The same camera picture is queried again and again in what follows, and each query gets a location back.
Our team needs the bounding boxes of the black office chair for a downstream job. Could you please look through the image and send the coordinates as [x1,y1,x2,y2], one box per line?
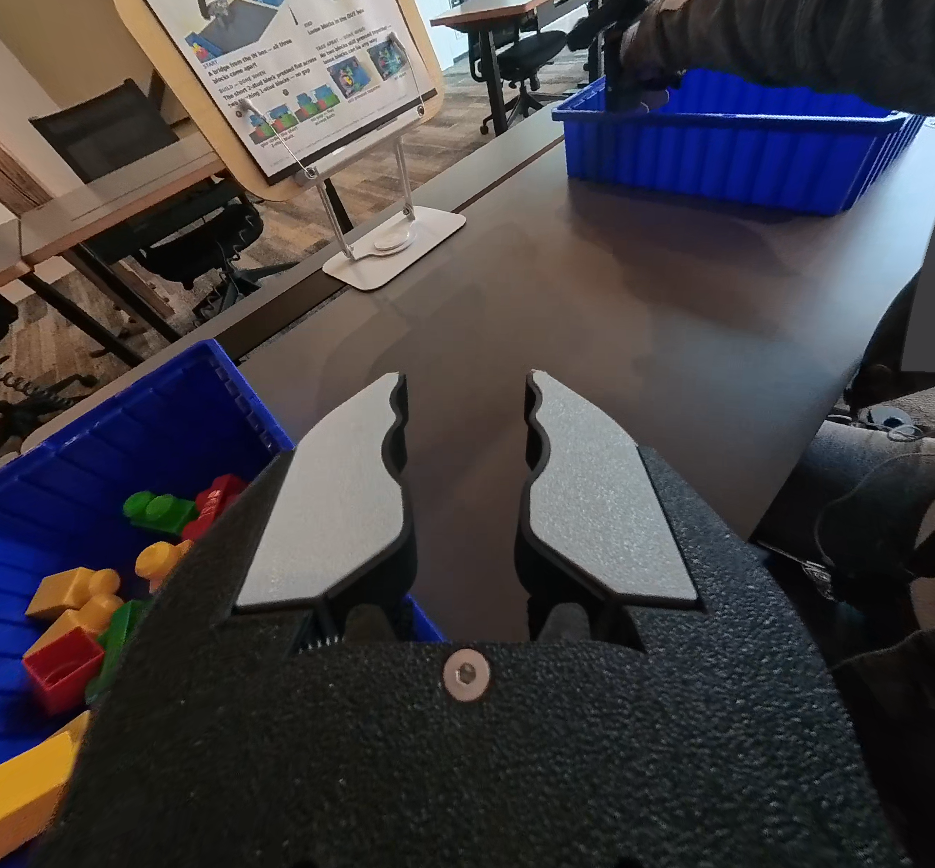
[29,77,265,321]
[444,0,569,137]

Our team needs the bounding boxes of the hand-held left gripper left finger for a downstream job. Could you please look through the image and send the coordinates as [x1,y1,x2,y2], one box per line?
[232,371,419,615]

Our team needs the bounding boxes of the blue plastic bin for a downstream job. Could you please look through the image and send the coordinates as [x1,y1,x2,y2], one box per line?
[551,66,927,217]
[0,338,447,868]

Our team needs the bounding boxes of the pile of coloured mega blocks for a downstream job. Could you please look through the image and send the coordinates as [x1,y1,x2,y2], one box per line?
[0,473,249,858]

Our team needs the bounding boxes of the printed instruction sheet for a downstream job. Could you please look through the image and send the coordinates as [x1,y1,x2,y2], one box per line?
[98,0,439,178]

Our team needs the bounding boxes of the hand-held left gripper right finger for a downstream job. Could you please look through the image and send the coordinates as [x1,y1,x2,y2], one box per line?
[515,369,701,607]

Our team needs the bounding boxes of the person's legs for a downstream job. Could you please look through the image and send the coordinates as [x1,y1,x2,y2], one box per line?
[752,364,935,868]

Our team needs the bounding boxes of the person's right forearm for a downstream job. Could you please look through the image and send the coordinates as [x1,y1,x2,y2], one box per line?
[621,0,935,116]

